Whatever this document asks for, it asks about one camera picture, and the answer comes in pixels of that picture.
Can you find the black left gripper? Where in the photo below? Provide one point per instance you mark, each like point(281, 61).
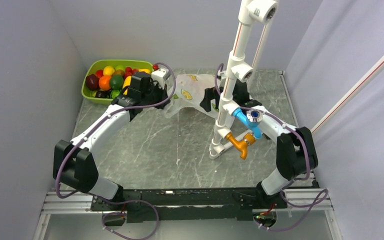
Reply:
point(163, 93)

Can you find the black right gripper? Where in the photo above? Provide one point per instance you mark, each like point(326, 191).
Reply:
point(210, 93)

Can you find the white printed plastic bag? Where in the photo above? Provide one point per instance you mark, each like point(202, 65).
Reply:
point(189, 93)

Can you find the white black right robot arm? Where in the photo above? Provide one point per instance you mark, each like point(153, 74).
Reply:
point(295, 152)

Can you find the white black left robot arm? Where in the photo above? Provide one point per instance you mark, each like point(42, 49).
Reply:
point(73, 161)

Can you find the yellow fake mango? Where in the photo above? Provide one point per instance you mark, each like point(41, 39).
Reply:
point(126, 84)

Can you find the red fake cherry tomatoes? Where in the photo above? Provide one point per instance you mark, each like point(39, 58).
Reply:
point(128, 72)

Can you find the green fake lime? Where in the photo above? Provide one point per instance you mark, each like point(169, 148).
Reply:
point(117, 82)

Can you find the orange fake orange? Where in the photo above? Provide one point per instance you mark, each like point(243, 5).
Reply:
point(104, 83)

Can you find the yellow fake lemon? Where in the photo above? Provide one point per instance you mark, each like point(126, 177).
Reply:
point(108, 70)

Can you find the dark red fake apple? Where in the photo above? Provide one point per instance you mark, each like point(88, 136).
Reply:
point(92, 82)

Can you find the blue plastic faucet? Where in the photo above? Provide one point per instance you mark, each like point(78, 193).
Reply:
point(251, 119)

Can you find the green plastic fruit basin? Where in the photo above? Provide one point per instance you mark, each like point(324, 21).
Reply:
point(105, 97)

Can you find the orange brass faucet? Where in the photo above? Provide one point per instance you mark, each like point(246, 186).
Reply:
point(241, 145)

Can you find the white diagonal corner pipe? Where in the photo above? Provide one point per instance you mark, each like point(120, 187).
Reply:
point(370, 75)

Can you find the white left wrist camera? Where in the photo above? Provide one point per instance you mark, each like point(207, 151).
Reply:
point(160, 75)

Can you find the white PVC pipe frame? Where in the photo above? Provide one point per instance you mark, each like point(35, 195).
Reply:
point(250, 11)

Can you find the aluminium table edge rail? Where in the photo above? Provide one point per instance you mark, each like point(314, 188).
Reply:
point(312, 181)

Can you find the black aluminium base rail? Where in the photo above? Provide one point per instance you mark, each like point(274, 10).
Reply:
point(238, 203)

